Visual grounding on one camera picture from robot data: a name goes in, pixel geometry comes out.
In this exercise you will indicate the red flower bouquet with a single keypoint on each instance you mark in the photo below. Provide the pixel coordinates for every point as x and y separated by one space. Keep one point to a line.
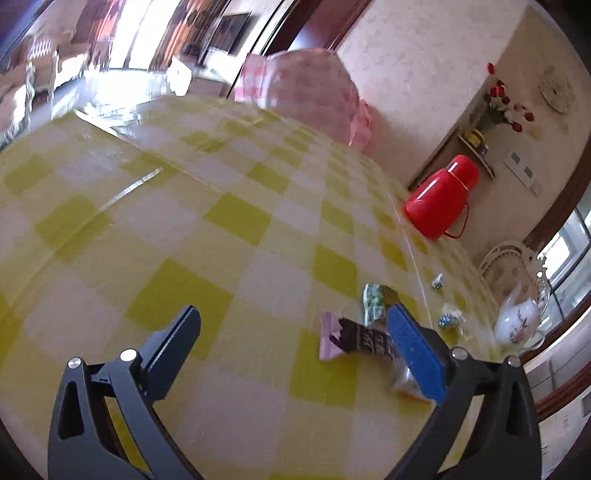
501 99

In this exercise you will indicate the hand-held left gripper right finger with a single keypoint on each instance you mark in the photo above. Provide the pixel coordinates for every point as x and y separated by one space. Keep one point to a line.
415 350

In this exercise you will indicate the pink brown snack packet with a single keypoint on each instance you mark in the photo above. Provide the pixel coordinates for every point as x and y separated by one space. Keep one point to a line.
341 337

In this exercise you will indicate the white wall switch panel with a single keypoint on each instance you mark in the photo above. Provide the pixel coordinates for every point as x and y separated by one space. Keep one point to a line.
524 170

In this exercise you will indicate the blue white wrapped candy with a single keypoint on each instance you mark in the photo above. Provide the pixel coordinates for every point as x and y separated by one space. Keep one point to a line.
448 318

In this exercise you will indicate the pink checked food cover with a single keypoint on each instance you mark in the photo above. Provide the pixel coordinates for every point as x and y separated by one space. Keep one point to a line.
304 92

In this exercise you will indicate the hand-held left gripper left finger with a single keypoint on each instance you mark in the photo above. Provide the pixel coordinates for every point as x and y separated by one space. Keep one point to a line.
178 341

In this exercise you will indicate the green gold snack packet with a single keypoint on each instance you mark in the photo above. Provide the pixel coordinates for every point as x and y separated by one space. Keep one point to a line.
375 302

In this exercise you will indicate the yellow label jar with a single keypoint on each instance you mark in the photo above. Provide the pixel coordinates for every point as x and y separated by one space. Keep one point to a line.
473 137

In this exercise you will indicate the white floral teapot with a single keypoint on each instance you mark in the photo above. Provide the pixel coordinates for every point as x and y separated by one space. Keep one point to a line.
517 323

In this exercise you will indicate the red thermos jug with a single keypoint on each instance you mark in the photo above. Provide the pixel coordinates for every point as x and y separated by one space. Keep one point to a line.
434 198

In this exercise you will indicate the dark jar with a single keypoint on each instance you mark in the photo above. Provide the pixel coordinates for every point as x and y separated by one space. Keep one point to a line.
483 147

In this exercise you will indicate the clear white snack packet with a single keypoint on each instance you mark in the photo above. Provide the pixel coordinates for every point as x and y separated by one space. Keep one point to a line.
404 381

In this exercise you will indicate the wall shelf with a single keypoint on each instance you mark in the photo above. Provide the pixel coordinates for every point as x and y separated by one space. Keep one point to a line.
482 161

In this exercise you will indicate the television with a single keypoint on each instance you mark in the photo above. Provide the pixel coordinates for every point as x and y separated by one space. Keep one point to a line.
231 30

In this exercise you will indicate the ornate white chair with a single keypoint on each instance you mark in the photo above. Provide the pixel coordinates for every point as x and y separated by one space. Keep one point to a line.
39 64

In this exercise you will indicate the wall clock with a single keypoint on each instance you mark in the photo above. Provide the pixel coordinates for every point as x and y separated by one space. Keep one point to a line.
556 87

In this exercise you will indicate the yellow checked tablecloth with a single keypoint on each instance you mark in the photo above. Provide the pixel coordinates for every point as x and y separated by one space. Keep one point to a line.
161 230

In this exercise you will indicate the small wrapped candy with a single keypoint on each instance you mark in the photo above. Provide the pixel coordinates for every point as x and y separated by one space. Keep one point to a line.
437 282

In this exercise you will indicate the white television cabinet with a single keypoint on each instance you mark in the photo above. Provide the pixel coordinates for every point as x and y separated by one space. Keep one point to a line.
194 76

